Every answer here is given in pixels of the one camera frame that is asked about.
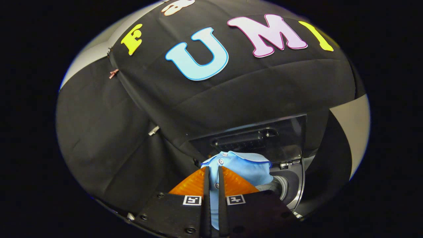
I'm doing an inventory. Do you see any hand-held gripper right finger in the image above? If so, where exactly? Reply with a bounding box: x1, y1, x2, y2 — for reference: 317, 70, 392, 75
218, 166, 298, 238

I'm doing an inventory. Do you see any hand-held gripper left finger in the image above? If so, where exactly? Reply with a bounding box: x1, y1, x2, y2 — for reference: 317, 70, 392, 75
132, 166, 212, 238

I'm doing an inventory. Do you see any light blue polo shirt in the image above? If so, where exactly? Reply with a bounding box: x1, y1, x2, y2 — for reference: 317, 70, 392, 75
201, 151, 273, 230

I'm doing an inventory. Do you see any black backdrop cloth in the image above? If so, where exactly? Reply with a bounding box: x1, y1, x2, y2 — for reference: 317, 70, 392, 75
56, 0, 365, 215

